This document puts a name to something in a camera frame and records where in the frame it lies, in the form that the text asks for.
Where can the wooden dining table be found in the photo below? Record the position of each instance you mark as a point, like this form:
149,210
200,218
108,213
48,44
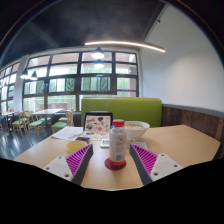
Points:
48,111
7,113

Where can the flat round red coaster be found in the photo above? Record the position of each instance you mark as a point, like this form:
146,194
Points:
115,166

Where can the green upholstered bench backrest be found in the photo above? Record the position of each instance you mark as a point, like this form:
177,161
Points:
133,108

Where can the white drink bottle red cap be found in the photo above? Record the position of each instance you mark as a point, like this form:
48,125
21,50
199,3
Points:
118,143

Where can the small white flat device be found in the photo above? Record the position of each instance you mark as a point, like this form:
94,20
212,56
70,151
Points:
105,143

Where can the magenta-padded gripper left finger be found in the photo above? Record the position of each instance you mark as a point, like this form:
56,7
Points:
77,159

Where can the black tablet with colourful screen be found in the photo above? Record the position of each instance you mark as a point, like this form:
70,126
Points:
97,126

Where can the group of wooden green-seat chairs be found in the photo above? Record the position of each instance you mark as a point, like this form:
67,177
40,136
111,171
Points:
36,123

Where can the white paper sheet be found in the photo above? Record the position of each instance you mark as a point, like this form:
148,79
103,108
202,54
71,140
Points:
66,132

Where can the white ceramic bowl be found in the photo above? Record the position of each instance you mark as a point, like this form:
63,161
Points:
138,130

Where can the long curved ceiling light strip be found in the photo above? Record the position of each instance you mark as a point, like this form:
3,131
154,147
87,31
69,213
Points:
126,43

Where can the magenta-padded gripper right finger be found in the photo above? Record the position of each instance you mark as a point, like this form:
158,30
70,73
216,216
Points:
146,159

